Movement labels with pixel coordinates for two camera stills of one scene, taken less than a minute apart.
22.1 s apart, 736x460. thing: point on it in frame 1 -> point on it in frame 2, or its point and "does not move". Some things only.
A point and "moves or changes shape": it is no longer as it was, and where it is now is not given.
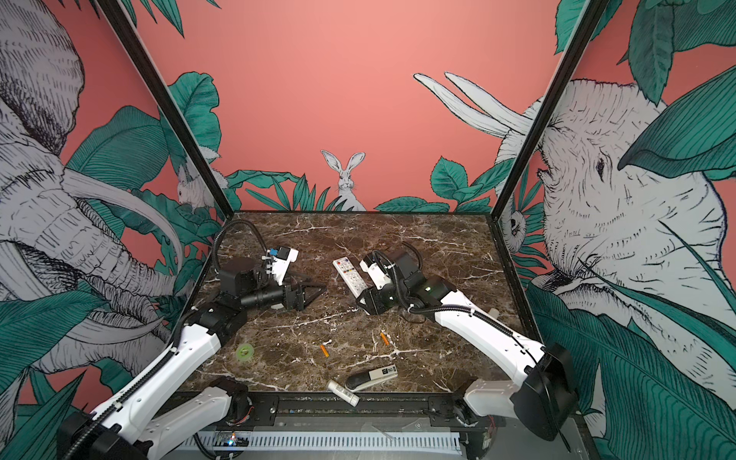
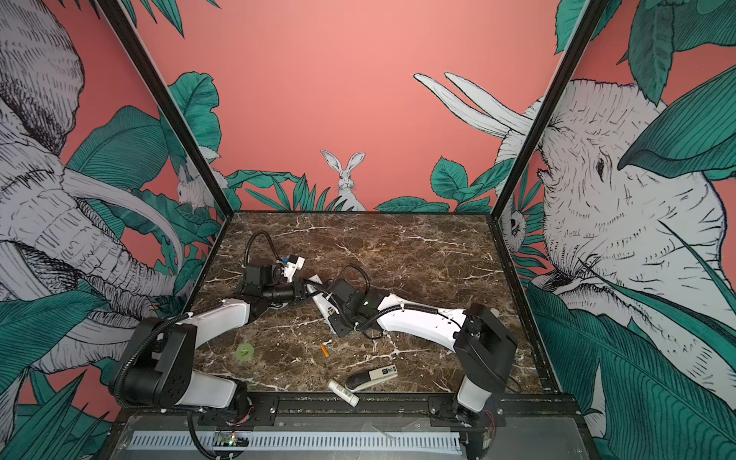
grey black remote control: [358, 379] does not move
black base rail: [318, 411] does not move
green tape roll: [244, 352] does not move
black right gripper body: [382, 300] -> [343, 324]
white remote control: [350, 276] moves or changes shape
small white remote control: [344, 393] does not move
